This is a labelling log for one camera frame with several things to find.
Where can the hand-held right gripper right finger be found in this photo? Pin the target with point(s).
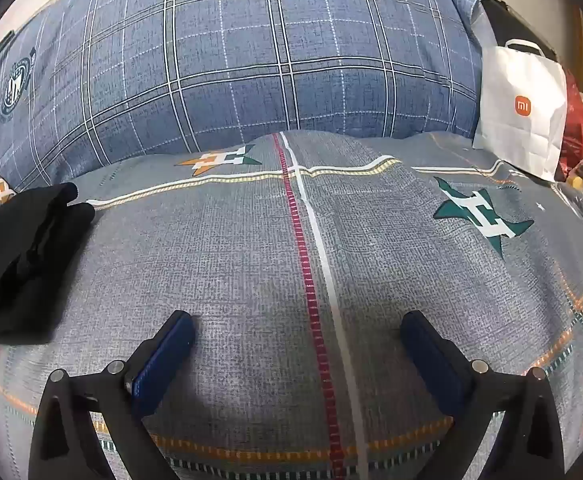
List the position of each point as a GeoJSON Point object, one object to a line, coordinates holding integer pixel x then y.
{"type": "Point", "coordinates": [431, 355]}

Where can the white paper bag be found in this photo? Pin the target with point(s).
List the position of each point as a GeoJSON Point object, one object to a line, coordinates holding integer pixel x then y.
{"type": "Point", "coordinates": [516, 125]}

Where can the red plastic bag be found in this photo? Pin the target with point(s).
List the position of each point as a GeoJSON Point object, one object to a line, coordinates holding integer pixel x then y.
{"type": "Point", "coordinates": [579, 130]}

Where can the grey printed bed sheet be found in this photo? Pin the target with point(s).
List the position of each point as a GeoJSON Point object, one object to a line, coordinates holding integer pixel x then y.
{"type": "Point", "coordinates": [251, 240]}

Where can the dark cloth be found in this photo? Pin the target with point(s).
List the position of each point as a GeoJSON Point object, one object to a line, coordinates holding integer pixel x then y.
{"type": "Point", "coordinates": [501, 25]}

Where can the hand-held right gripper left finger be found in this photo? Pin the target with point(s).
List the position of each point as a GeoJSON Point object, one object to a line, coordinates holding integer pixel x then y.
{"type": "Point", "coordinates": [164, 360]}

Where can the black pants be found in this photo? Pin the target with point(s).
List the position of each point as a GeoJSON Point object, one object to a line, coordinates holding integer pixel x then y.
{"type": "Point", "coordinates": [16, 270]}

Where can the blue plaid pillow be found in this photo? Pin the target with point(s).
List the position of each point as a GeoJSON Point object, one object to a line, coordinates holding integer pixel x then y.
{"type": "Point", "coordinates": [271, 50]}

